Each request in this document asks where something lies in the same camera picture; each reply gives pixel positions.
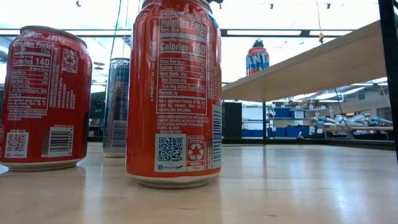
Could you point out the orange Fanta can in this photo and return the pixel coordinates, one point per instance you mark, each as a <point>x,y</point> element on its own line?
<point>257,60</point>
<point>174,93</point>

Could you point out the blue silver energy drink can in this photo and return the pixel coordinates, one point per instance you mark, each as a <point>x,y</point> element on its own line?
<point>118,105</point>

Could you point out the wooden shelf with black legs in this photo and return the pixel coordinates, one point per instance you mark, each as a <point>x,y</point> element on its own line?
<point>311,71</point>

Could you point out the black cabinet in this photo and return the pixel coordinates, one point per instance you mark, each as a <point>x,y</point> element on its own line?
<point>231,119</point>

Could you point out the blue storage bin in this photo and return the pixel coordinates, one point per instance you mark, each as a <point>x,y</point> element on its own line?
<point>252,133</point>
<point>282,112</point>
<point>293,131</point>

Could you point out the black monitor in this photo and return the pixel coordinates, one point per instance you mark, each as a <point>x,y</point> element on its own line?
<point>97,105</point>

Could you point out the clear plastic wrapped bundle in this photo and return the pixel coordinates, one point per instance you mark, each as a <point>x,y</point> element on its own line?
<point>351,119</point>

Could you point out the red Coca-Cola can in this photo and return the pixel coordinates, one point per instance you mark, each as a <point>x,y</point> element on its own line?
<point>43,99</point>

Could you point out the wooden workbench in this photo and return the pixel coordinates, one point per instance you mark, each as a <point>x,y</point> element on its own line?
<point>357,128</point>

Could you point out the black hanging device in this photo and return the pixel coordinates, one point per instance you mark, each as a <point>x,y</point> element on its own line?
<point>77,3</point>

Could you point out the black metal table frame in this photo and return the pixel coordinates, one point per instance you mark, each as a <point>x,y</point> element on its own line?
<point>311,142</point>

